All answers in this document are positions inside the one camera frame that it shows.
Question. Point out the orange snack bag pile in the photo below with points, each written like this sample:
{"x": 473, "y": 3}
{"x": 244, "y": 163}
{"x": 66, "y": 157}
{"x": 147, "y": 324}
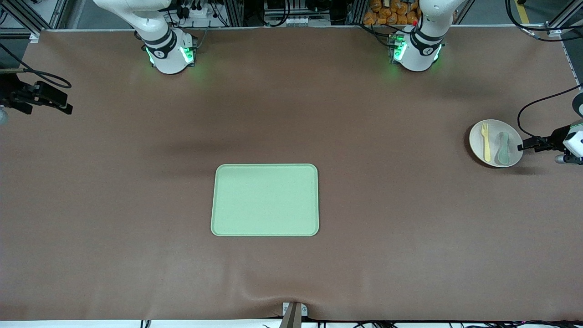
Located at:
{"x": 387, "y": 13}

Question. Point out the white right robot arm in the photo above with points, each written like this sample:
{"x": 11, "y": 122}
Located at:
{"x": 168, "y": 59}

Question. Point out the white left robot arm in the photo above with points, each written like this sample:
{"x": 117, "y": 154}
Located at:
{"x": 416, "y": 57}

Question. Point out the brown metal mount bar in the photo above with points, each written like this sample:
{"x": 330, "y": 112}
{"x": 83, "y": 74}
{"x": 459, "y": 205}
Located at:
{"x": 291, "y": 319}

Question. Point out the white power strip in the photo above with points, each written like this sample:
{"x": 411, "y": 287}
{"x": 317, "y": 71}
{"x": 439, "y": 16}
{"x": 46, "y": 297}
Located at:
{"x": 200, "y": 11}

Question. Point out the grey-green plastic spoon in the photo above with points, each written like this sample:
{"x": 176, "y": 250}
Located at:
{"x": 503, "y": 155}

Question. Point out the beige round plate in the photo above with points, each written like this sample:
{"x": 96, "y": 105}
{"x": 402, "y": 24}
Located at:
{"x": 476, "y": 146}

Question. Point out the aluminium frame strut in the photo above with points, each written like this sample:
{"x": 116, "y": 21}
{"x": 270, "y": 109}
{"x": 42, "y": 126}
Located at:
{"x": 27, "y": 19}
{"x": 562, "y": 20}

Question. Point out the yellow plastic fork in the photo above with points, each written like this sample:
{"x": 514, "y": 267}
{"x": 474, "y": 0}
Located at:
{"x": 486, "y": 148}

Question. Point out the aluminium table side rail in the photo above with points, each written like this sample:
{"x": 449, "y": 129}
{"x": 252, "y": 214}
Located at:
{"x": 571, "y": 64}

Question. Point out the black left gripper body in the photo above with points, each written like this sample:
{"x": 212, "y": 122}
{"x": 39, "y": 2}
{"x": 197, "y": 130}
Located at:
{"x": 556, "y": 136}

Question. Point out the white table clamp bracket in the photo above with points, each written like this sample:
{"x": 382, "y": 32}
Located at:
{"x": 304, "y": 310}

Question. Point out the aluminium frame post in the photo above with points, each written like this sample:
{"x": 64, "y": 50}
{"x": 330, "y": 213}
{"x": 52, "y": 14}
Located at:
{"x": 234, "y": 13}

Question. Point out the light green rectangular tray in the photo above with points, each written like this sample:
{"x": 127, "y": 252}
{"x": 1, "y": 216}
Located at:
{"x": 264, "y": 200}

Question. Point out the brown table mat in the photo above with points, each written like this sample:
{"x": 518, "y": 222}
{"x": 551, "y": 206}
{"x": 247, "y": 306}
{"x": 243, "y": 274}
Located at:
{"x": 136, "y": 228}

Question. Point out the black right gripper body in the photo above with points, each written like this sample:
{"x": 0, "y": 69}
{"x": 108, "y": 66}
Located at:
{"x": 9, "y": 92}

